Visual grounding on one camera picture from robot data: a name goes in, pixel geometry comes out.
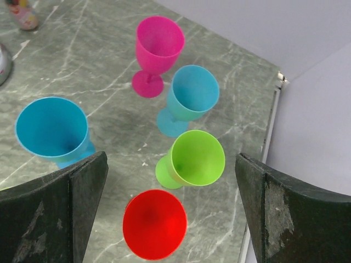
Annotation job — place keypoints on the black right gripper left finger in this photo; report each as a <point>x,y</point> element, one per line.
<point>50,219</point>

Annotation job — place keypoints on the blue plastic wine glass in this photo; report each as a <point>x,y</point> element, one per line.
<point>55,129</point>

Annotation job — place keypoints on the pink plastic wine glass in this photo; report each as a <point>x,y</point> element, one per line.
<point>159,42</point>

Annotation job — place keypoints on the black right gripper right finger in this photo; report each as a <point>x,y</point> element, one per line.
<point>291,220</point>

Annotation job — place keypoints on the green plastic wine glass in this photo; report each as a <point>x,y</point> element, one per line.
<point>196,158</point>

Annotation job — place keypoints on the pink patterned bottle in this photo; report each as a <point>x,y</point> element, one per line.
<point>23,14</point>

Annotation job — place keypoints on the teal plastic wine glass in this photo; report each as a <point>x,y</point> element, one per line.
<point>194,90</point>

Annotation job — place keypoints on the red plastic wine glass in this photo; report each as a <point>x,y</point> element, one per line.
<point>154,224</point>

